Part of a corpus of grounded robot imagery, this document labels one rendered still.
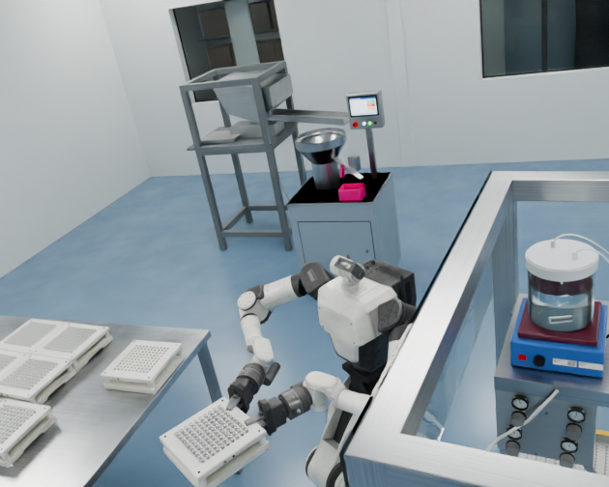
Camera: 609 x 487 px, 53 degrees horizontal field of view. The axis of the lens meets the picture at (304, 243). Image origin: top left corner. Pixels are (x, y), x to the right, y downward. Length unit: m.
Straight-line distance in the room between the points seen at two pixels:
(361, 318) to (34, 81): 5.46
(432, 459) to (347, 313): 1.25
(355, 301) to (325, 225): 2.19
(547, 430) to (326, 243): 2.88
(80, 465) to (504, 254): 1.58
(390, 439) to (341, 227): 3.36
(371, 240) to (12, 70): 4.12
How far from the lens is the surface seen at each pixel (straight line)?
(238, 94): 5.02
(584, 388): 1.52
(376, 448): 0.85
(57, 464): 2.43
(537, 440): 1.64
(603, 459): 2.00
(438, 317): 1.08
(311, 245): 4.31
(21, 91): 6.83
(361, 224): 4.11
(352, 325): 2.04
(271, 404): 1.96
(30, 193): 6.77
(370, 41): 6.58
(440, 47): 6.45
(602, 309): 1.65
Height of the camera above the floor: 2.30
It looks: 25 degrees down
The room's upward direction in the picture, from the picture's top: 11 degrees counter-clockwise
